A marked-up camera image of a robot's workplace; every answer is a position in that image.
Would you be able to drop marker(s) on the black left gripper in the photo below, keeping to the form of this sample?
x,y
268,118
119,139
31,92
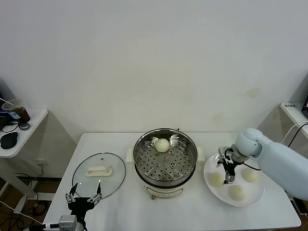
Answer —
x,y
80,204

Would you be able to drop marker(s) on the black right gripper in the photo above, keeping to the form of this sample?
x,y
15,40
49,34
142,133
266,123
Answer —
x,y
230,166

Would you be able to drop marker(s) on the white steamed baozi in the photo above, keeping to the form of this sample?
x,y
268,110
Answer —
x,y
161,145
237,193
215,179
250,175

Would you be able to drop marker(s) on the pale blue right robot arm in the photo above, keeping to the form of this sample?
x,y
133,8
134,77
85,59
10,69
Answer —
x,y
276,156

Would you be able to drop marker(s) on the stainless steel steamer basket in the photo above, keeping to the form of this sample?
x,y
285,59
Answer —
x,y
166,166

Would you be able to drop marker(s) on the white round plate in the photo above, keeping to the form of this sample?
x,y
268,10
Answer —
x,y
252,192

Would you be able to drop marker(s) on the cream electric cooker base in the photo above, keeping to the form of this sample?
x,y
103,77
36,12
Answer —
x,y
163,192

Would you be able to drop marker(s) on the white side table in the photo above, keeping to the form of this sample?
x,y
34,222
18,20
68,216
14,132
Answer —
x,y
36,115
272,120

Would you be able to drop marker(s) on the grey round disc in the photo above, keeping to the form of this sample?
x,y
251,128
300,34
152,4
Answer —
x,y
24,126

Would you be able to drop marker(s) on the black computer mouse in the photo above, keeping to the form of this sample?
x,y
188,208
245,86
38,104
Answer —
x,y
9,140

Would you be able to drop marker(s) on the plastic cup of iced coffee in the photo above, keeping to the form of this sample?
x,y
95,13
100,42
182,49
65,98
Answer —
x,y
22,114

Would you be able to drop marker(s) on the dark device with purple light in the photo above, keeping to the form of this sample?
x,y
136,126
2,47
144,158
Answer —
x,y
4,118

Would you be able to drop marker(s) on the clear drinking straw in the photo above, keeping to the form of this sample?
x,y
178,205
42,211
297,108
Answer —
x,y
5,100

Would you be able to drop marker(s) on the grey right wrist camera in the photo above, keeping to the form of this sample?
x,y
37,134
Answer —
x,y
225,152

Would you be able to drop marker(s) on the white wall outlet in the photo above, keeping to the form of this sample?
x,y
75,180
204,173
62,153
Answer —
x,y
41,162

